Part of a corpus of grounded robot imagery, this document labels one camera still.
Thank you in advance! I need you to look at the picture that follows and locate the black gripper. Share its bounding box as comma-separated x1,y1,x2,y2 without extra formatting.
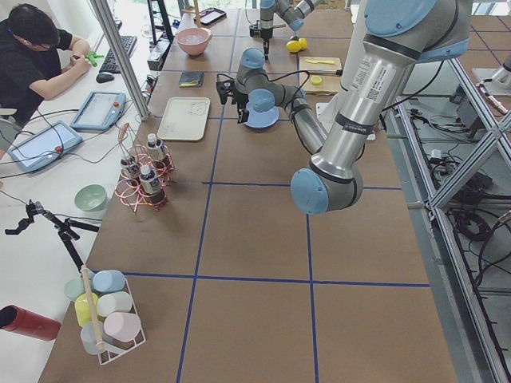
217,79,249,124
249,20,274,39

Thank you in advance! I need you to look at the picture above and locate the blue round plate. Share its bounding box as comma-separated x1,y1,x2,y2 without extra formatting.
244,103,279,129

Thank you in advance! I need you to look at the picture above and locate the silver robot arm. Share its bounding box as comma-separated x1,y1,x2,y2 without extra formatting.
216,1,473,214
249,0,319,61

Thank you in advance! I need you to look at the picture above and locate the black pink tray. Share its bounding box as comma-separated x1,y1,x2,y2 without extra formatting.
199,7,227,26

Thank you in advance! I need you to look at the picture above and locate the cream rectangular tray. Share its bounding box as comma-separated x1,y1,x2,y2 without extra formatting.
156,97,211,141

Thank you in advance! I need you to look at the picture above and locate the pink bowl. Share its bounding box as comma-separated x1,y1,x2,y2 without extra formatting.
176,28,212,56

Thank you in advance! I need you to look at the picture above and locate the yellow lemon half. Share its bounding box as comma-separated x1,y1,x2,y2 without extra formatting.
310,75,323,86

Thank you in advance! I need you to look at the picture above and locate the yellow plastic knife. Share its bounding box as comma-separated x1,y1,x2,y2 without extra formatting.
305,59,336,65

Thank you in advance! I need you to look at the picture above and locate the black power strip box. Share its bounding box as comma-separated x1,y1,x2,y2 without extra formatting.
147,40,171,71

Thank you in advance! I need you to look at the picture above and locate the back dark drink bottle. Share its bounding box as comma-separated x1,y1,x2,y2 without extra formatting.
147,133,168,168

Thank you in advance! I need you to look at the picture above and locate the dark drink bottle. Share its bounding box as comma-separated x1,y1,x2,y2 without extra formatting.
121,153,140,186
147,133,168,168
140,164,167,206

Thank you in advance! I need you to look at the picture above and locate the wooden cutting board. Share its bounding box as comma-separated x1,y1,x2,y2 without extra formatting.
299,57,343,94

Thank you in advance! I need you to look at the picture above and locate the front dark drink bottle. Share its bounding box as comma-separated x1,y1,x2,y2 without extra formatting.
140,164,167,206

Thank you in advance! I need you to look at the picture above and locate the left dark drink bottle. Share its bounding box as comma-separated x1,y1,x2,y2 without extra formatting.
121,153,140,186

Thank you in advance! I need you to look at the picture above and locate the black keyboard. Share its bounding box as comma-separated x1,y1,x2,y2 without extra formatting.
98,34,138,74

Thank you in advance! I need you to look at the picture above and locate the far blue tablet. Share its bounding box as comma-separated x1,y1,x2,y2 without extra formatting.
70,91,126,132

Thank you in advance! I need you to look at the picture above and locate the blue tablet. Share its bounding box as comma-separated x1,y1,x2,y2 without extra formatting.
70,91,126,132
7,120,83,172

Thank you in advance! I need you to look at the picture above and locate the black computer mouse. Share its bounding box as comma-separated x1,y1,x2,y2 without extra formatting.
96,72,115,84

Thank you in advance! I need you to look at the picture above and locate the green toy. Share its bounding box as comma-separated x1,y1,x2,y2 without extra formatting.
85,51,105,67

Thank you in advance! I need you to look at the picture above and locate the mint green bowl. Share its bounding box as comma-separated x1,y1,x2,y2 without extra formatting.
74,184,108,212

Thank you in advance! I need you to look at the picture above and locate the near blue tablet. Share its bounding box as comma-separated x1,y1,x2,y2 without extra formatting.
7,120,83,172

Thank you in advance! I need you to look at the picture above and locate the seated person black shirt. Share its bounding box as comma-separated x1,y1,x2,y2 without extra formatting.
1,3,91,127

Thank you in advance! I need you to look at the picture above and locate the black small tripod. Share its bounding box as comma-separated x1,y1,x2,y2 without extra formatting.
4,200,100,270

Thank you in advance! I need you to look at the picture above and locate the light blue plastic cup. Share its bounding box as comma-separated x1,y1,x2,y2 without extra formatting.
93,270,125,293

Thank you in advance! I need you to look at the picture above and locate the cream white plastic cup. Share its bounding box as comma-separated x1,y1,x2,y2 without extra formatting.
97,291,133,318

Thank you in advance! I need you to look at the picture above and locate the mint green plastic cup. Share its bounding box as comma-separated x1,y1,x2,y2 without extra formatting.
63,278,85,302

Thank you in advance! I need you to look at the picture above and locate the pink plastic cup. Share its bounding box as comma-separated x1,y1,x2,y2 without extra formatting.
103,312,141,342

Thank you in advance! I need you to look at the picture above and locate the yellow plastic cup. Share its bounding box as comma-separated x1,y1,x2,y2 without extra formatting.
74,293,92,327

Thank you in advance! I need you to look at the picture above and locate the pale blue plastic cup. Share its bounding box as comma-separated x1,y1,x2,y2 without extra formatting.
80,322,101,355

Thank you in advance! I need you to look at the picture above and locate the red cylindrical bottle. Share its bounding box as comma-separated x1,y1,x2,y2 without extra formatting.
1,305,61,341

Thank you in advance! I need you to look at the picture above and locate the black handled knife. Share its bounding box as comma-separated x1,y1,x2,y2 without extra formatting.
305,69,343,77

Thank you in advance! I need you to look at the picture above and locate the copper wire bottle rack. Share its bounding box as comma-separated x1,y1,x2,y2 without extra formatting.
114,123,175,211

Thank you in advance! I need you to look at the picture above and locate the aluminium frame post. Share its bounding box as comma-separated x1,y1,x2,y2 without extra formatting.
90,0,150,121

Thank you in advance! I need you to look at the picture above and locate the white wire cup rack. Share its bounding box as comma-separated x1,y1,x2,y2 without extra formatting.
90,281,146,365

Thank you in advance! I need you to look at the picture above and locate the wooden rack handle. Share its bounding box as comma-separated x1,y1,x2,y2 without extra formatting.
81,264,105,353

